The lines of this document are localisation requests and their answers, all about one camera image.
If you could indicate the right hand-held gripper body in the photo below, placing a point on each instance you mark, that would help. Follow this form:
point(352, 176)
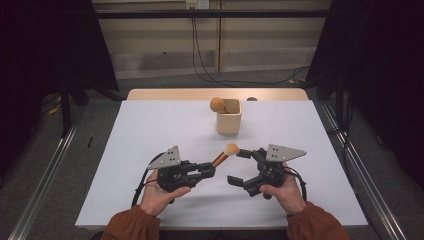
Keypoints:
point(283, 152)

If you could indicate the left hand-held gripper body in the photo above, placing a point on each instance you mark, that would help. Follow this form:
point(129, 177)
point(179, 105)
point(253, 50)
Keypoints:
point(175, 176)

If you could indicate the makeup brush with small pale head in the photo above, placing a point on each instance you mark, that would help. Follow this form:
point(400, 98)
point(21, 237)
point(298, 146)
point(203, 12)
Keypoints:
point(221, 158)

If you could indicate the cream square cup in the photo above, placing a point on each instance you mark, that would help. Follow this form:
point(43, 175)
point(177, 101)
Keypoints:
point(229, 123)

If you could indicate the makeup brush with big tan head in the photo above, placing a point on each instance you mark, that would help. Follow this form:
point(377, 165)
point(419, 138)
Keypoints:
point(216, 104)

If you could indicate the person's left hand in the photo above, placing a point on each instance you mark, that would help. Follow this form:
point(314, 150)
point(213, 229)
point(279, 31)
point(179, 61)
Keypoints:
point(153, 200)

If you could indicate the person's right hand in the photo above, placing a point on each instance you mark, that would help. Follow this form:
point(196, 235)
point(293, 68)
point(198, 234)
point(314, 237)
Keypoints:
point(290, 196)

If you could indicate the white table sheet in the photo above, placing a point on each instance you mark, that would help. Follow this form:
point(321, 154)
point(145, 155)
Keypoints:
point(166, 126)

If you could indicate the black curtain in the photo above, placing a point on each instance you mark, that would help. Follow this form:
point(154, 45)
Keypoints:
point(50, 43)
point(383, 66)

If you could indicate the black horizontal bar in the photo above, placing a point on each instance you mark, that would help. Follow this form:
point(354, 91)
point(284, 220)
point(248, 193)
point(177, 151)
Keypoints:
point(233, 14)

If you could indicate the black stand post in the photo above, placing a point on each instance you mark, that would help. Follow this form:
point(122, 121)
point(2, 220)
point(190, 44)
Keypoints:
point(339, 100)

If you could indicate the aluminium floor rail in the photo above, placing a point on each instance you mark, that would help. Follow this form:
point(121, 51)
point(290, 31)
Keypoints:
point(46, 176)
point(366, 180)

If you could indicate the white wall socket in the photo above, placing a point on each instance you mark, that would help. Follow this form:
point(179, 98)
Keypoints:
point(197, 4)

